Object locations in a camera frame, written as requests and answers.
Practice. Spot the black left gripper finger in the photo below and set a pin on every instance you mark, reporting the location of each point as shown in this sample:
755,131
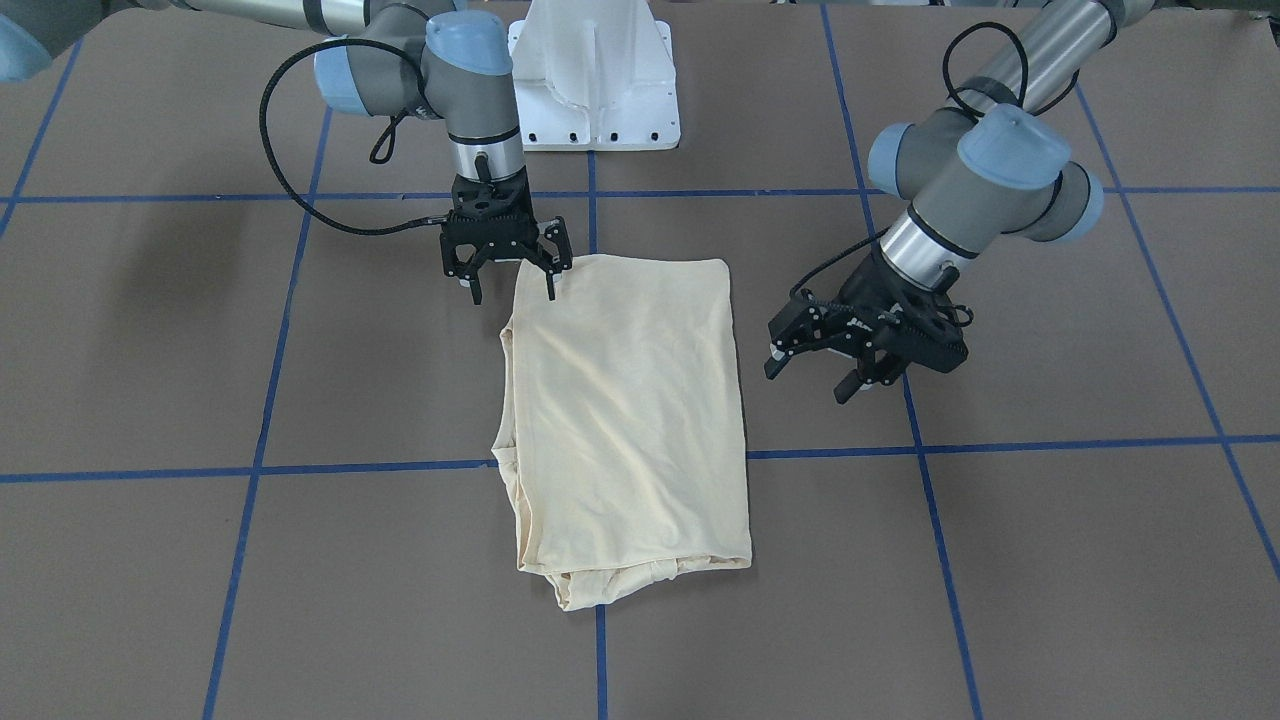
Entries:
870,370
777,361

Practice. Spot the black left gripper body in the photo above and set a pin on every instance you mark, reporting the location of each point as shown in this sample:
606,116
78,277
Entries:
866,298

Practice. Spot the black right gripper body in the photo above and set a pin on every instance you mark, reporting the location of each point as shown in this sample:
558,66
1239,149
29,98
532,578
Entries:
459,256

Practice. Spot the cream long-sleeve printed shirt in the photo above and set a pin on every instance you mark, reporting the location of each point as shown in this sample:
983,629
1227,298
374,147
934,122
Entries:
622,440

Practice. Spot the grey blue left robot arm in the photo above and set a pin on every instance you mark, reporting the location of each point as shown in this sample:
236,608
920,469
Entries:
984,165

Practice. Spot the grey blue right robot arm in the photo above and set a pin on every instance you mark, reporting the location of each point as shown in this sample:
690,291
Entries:
429,60

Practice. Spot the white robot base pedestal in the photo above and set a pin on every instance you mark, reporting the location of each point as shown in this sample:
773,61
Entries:
595,75

